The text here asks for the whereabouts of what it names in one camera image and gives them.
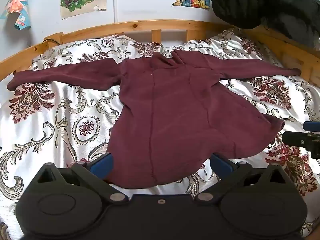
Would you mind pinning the orange-haired figure wall poster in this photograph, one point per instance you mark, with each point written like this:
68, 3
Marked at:
17, 5

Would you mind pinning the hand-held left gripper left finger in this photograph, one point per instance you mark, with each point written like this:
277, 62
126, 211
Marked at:
101, 166

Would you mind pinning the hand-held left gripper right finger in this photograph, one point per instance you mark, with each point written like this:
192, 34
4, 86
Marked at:
220, 165

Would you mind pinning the maroon long-sleeved top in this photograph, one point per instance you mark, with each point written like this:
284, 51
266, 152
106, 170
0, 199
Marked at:
175, 117

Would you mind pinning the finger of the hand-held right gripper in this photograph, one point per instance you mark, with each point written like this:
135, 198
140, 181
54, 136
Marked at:
295, 138
311, 125

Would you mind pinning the wooden bed frame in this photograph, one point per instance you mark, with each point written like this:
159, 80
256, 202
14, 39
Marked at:
160, 25

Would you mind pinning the black puffer jacket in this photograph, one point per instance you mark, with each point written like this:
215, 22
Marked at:
250, 0

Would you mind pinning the white wall pipe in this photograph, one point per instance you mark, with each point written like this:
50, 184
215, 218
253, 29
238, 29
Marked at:
115, 2

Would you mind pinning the white floral satin blanket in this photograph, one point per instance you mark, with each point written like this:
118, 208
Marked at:
62, 110

